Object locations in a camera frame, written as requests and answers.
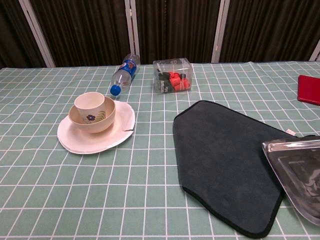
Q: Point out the clear plastic tray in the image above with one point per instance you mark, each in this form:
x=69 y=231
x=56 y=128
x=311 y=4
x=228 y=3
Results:
x=297 y=170

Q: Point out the clear box with red caps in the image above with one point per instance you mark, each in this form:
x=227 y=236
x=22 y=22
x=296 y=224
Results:
x=173 y=78

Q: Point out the white floral cup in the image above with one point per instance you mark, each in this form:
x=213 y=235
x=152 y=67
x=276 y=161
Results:
x=88 y=105

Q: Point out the white paper plate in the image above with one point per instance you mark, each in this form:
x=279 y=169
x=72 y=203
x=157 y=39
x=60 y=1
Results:
x=120 y=135

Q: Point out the beige bowl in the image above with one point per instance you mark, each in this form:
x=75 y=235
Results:
x=105 y=120

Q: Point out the red flat book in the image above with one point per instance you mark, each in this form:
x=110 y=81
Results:
x=310 y=88

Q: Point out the dark green cloth mat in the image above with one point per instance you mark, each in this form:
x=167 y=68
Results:
x=225 y=160

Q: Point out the dark folding screen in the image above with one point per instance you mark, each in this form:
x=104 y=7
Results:
x=175 y=27

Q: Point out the clear plastic bottle blue cap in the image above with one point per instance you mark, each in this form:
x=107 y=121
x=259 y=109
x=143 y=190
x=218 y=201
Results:
x=124 y=73

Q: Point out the green checkered tablecloth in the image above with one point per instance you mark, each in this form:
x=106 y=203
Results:
x=100 y=190

